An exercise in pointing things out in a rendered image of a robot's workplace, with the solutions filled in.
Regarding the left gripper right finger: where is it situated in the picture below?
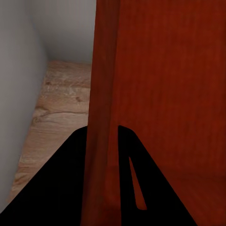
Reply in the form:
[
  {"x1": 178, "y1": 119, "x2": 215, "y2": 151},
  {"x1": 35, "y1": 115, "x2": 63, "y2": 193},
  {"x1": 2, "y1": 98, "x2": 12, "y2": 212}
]
[{"x1": 118, "y1": 125, "x2": 198, "y2": 226}]

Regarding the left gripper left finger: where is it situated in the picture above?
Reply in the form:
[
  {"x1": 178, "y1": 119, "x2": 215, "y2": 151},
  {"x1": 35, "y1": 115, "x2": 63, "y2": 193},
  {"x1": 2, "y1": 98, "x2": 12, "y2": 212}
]
[{"x1": 0, "y1": 126, "x2": 88, "y2": 226}]

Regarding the storage box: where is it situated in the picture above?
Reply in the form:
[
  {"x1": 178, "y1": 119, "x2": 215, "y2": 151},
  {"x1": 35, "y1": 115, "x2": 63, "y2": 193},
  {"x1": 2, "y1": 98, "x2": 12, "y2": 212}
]
[{"x1": 81, "y1": 0, "x2": 226, "y2": 226}]

